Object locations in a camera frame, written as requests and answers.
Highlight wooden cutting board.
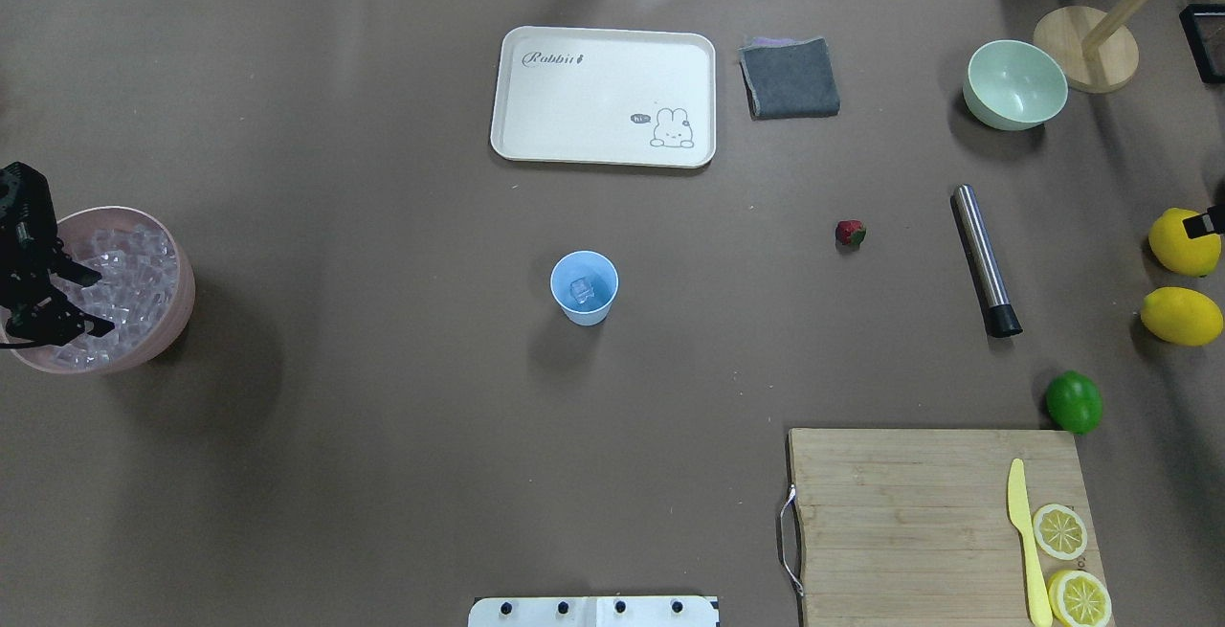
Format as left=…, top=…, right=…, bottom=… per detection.
left=786, top=427, right=1105, bottom=626

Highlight upper lemon half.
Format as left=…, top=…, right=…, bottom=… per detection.
left=1047, top=569, right=1114, bottom=626

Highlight green lime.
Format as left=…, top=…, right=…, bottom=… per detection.
left=1044, top=370, right=1103, bottom=435

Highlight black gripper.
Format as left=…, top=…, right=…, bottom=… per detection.
left=1, top=162, right=115, bottom=348

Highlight yellow plastic knife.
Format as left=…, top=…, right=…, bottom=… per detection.
left=1006, top=459, right=1054, bottom=626

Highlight grey folded cloth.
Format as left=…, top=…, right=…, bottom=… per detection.
left=737, top=36, right=842, bottom=121

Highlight pink bowl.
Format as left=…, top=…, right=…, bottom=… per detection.
left=11, top=207, right=196, bottom=375

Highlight wooden mug tree stand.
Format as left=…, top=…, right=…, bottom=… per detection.
left=1033, top=0, right=1225, bottom=94

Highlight cream rabbit tray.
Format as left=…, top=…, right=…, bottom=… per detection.
left=490, top=26, right=717, bottom=169

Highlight steel muddler black tip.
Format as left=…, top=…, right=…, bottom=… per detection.
left=951, top=185, right=1023, bottom=339

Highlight yellow lemon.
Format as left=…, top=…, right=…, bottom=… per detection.
left=1139, top=287, right=1223, bottom=347
left=1147, top=208, right=1223, bottom=278

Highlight light blue cup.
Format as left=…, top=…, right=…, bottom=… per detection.
left=548, top=249, right=620, bottom=326

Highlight pile of ice cubes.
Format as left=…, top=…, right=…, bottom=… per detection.
left=48, top=224, right=181, bottom=374

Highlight mint green bowl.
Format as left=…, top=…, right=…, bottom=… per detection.
left=962, top=39, right=1069, bottom=131

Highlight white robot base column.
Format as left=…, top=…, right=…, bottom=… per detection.
left=467, top=593, right=722, bottom=626

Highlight red strawberry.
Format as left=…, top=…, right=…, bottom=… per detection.
left=835, top=218, right=867, bottom=247

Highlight dark brown tray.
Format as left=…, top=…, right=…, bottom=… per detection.
left=1178, top=4, right=1224, bottom=83

